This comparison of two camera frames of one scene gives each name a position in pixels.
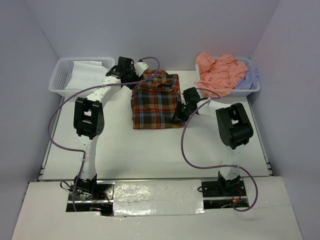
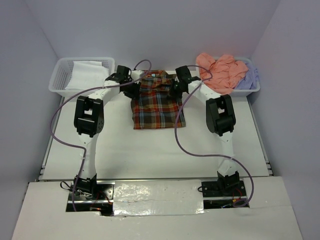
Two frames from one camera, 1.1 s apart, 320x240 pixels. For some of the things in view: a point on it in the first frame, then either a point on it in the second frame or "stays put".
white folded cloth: x=86 y=74 stays put
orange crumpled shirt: x=220 y=75 stays put
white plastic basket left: x=70 y=74 stays put
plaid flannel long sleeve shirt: x=154 y=101 stays put
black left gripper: x=136 y=78 to x=135 y=94
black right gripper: x=179 y=117 to x=172 y=92
